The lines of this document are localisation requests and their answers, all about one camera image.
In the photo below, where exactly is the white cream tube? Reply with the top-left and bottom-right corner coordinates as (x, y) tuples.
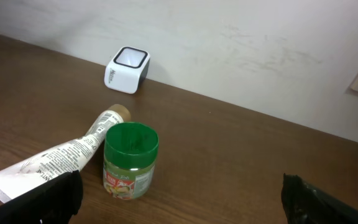
(0, 104), (131, 203)

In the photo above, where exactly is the white barcode scanner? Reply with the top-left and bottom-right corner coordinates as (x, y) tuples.
(104, 46), (150, 94)

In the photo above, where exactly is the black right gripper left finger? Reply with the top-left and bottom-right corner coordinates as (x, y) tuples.
(0, 170), (83, 224)

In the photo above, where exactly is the green lid jar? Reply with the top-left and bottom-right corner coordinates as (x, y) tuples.
(103, 122), (159, 200)

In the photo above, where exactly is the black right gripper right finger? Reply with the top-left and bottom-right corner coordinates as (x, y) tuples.
(281, 174), (358, 224)

